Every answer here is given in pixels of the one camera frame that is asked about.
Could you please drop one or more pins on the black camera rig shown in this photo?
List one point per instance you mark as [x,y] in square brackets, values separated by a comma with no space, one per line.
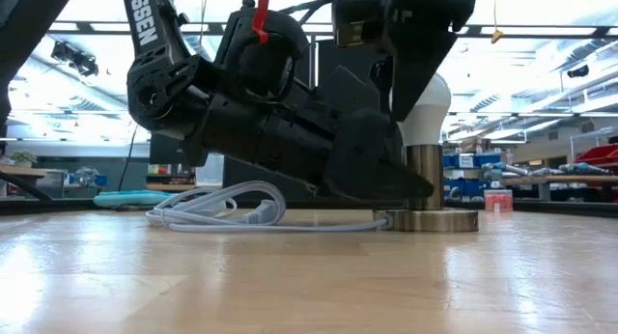
[77,59]

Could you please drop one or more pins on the black monitor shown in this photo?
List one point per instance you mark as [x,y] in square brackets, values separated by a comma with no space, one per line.
[166,153]

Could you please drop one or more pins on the yellow hanging tag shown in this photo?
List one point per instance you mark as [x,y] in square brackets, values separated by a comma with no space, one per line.
[497,35]

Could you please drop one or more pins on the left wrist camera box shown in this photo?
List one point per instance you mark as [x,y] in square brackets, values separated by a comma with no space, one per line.
[350,90]

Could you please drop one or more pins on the small pink container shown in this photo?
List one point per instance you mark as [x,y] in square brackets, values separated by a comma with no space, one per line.
[498,201]

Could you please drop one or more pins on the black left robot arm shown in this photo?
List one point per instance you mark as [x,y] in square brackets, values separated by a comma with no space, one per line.
[154,68]

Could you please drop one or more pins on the small black camera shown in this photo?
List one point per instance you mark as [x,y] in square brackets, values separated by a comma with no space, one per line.
[578,71]

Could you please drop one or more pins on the red storage bin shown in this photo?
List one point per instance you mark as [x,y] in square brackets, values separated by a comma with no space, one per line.
[601,155]

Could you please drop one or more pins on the brushed metal lamp socket base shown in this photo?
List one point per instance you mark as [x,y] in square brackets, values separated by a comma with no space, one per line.
[425,218]

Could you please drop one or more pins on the long wooden workbench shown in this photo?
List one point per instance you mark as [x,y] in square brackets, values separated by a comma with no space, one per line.
[579,179]

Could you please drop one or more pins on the red zip tie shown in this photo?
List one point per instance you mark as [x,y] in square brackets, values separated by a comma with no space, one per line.
[261,15]

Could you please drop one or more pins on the wooden workbench with black legs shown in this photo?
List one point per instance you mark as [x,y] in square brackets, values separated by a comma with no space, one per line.
[19,171]

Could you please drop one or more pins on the translucent plastic bin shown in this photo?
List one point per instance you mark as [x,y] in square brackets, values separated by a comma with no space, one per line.
[212,172]

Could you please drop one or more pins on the blue storage bin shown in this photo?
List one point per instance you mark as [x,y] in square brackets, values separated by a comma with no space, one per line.
[488,160]
[449,160]
[470,188]

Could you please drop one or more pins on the small green potted plant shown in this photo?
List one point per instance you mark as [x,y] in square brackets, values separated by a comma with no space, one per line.
[21,158]

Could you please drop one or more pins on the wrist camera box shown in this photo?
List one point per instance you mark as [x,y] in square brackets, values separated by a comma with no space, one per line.
[350,90]
[357,20]

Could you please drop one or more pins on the white lightbulb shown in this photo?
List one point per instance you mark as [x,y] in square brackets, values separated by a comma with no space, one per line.
[427,117]

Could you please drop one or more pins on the small blue box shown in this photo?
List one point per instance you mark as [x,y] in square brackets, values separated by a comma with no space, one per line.
[100,180]

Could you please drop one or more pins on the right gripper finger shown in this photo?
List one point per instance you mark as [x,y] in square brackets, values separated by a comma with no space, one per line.
[383,85]
[417,68]

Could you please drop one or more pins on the black aluminium frame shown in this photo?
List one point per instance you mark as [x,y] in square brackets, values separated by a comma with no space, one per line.
[72,206]

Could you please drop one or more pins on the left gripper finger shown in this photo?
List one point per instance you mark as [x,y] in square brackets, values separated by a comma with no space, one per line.
[362,165]

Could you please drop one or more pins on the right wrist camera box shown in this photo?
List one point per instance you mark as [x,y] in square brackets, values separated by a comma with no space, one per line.
[357,20]

